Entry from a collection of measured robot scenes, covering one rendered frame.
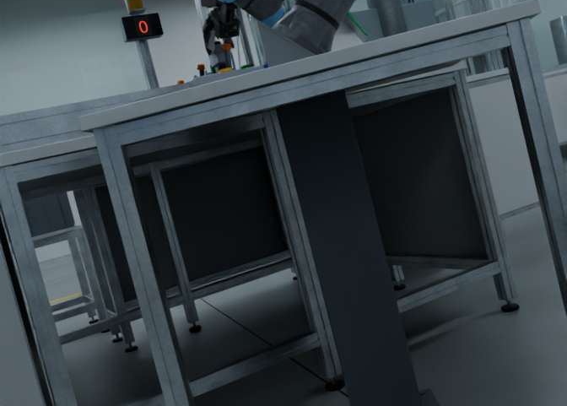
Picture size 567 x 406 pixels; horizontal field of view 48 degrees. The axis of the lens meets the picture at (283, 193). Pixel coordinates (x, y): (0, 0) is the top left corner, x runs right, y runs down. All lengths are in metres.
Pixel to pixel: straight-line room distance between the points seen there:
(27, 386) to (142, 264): 0.52
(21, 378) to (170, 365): 0.47
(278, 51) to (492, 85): 2.03
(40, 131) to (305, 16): 0.73
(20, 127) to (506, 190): 2.34
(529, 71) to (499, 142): 2.01
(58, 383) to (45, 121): 0.65
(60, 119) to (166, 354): 0.72
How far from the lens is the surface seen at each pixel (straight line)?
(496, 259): 2.29
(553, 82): 7.26
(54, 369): 1.68
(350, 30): 2.29
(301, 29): 1.48
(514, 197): 3.37
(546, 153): 1.33
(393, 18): 3.19
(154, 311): 1.32
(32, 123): 1.74
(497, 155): 3.32
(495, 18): 1.31
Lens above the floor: 0.68
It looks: 3 degrees down
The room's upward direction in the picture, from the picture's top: 14 degrees counter-clockwise
